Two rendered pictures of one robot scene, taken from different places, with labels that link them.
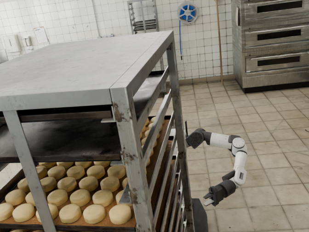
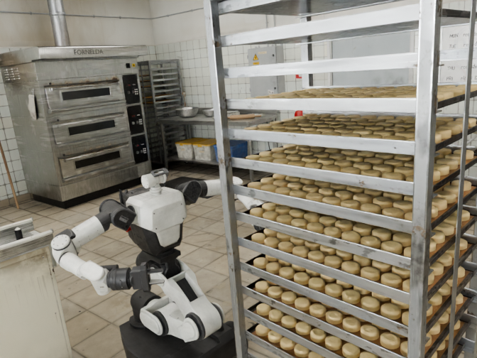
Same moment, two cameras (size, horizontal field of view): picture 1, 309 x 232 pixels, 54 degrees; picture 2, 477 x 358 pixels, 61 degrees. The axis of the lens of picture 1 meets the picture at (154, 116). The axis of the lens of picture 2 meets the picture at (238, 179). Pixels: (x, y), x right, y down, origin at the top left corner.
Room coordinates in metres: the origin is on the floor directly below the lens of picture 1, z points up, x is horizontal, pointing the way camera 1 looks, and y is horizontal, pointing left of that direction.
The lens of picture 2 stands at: (0.50, 1.38, 1.61)
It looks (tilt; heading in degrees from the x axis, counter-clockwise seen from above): 15 degrees down; 303
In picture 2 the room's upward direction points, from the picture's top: 5 degrees counter-clockwise
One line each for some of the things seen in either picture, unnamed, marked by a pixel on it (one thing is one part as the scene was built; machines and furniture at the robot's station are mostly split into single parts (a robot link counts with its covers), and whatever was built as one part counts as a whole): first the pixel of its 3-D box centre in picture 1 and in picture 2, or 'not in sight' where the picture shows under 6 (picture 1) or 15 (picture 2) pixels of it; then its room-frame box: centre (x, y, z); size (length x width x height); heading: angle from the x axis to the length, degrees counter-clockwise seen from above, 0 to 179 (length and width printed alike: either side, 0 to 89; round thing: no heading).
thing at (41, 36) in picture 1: (41, 36); not in sight; (6.59, 2.07, 1.37); 0.27 x 0.02 x 0.40; 83
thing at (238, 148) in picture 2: not in sight; (231, 150); (3.93, -3.83, 0.36); 0.47 x 0.38 x 0.26; 85
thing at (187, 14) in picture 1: (188, 31); not in sight; (6.16, -0.91, 1.10); 0.41 x 0.17 x 1.10; 83
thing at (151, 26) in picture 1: (145, 27); not in sight; (5.89, -0.07, 1.32); 0.60 x 0.40 x 0.01; 176
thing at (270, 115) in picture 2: not in sight; (216, 141); (4.23, -3.87, 0.49); 1.90 x 0.72 x 0.98; 173
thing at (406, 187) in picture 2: not in sight; (310, 172); (0.91, 0.39, 1.32); 0.64 x 0.03 x 0.03; 166
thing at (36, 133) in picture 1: (83, 105); (351, 30); (0.85, 0.20, 1.68); 0.60 x 0.40 x 0.02; 166
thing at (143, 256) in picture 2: not in sight; (157, 261); (2.01, -0.08, 0.62); 0.28 x 0.13 x 0.18; 166
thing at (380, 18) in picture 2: not in sight; (306, 29); (0.91, 0.39, 1.68); 0.64 x 0.03 x 0.03; 166
